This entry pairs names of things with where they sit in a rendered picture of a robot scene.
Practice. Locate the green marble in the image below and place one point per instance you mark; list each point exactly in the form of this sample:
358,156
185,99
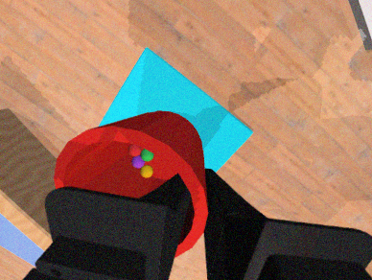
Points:
146,155

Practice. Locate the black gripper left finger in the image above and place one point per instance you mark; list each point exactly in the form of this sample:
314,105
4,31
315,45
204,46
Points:
151,224

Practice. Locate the red marble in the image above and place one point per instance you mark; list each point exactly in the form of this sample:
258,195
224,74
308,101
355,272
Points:
134,150

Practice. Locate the purple marble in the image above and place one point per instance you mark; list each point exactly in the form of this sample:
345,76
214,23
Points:
137,162

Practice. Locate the brown wooden block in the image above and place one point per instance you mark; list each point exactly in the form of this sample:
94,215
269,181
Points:
27,171

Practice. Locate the yellow marble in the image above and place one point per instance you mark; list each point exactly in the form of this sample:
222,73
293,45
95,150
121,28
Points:
146,171

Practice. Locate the red cup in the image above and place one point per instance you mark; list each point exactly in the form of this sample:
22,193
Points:
98,160

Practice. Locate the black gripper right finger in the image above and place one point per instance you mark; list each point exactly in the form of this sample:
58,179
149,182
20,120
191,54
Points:
239,238

